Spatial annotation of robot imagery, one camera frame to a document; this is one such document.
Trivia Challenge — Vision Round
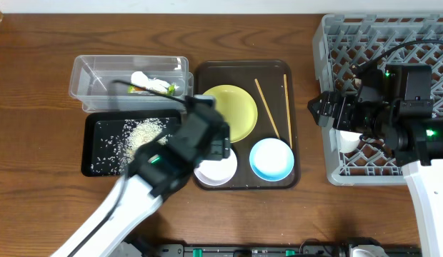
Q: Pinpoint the green snack wrapper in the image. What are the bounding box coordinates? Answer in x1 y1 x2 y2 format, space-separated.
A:
127 84 175 96

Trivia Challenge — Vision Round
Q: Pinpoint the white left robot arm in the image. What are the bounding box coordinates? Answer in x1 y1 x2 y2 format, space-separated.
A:
54 121 230 256

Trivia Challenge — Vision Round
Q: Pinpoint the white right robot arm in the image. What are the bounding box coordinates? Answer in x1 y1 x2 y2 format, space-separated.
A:
307 64 443 256

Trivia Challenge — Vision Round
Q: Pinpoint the wooden chopstick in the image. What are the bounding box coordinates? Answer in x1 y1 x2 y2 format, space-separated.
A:
283 74 293 149
254 79 280 139

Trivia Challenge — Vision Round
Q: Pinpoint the yellow plate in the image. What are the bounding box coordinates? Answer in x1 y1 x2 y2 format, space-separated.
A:
204 85 258 143

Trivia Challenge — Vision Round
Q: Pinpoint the grey dishwasher rack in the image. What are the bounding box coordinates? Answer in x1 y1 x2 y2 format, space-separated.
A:
312 14 443 186

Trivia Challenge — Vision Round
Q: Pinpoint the dark brown serving tray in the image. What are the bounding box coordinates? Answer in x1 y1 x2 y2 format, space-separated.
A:
194 60 301 191

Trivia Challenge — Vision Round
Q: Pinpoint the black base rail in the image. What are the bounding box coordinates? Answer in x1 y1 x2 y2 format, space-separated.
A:
149 237 422 257

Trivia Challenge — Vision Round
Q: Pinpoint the white cup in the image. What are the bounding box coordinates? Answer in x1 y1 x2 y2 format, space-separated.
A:
337 130 361 153

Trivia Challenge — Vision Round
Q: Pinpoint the light blue bowl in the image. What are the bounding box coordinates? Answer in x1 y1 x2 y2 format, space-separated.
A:
249 138 294 182

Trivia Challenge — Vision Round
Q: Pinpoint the black waste tray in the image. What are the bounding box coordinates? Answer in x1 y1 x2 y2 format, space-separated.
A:
81 110 181 177

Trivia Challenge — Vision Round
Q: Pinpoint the clear plastic waste bin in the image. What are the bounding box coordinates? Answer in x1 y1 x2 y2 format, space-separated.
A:
69 55 194 113

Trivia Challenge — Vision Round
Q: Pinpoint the spilled rice food waste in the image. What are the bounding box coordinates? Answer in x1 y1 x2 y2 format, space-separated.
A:
84 118 179 176

